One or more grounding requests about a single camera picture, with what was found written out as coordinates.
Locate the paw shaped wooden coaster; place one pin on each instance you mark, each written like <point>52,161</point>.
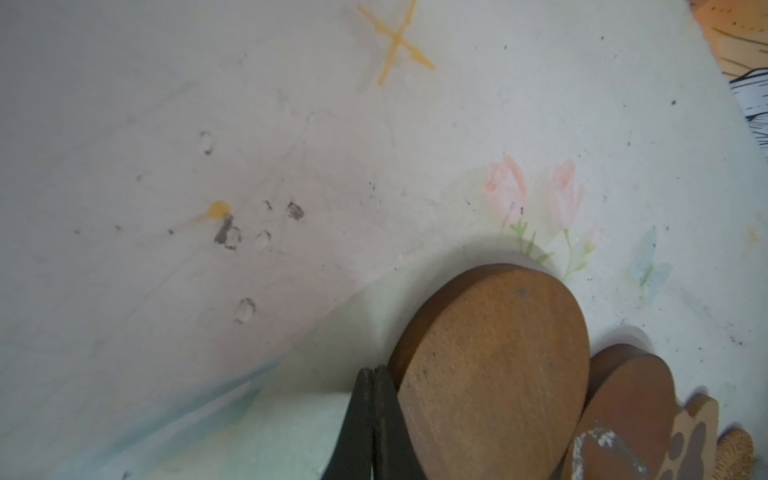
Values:
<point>692,445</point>

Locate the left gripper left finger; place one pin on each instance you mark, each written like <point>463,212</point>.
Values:
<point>352,457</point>

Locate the light brown round wooden coaster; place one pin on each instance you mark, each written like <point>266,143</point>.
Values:
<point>491,374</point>

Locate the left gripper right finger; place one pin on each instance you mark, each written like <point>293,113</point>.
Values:
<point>394,457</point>

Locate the dark brown round wooden coaster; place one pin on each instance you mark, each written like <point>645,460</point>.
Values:
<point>626,423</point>

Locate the woven rattan round coaster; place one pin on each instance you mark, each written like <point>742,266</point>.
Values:
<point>734,458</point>

